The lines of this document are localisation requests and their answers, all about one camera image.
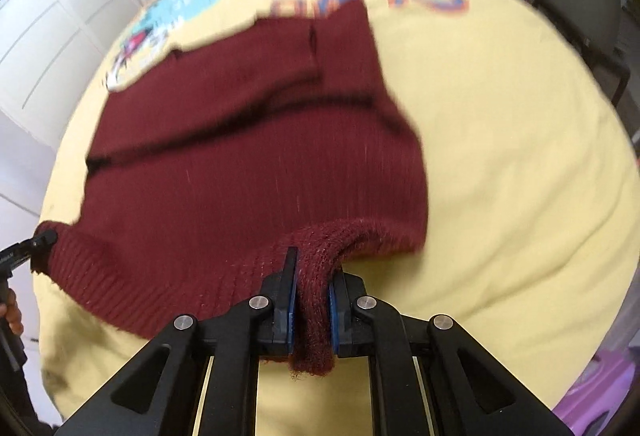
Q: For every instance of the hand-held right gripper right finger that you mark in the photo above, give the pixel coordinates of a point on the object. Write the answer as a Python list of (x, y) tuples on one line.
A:
[(334, 316)]

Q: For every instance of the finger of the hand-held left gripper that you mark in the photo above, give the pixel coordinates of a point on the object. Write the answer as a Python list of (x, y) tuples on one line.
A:
[(35, 246)]

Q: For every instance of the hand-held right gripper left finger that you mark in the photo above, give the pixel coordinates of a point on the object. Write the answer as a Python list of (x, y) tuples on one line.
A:
[(292, 316)]

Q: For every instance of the dark red knitted sweater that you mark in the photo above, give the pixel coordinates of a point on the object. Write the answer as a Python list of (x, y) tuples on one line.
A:
[(225, 165)]

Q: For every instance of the person's left hand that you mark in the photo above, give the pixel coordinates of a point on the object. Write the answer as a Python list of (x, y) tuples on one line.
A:
[(12, 313)]

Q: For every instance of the white wardrobe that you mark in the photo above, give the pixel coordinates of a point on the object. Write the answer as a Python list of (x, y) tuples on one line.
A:
[(50, 40)]

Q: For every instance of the yellow printed blanket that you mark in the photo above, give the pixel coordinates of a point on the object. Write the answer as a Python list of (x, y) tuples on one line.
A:
[(500, 165)]

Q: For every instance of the purple plastic item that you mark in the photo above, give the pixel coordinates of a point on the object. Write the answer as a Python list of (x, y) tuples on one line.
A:
[(595, 391)]

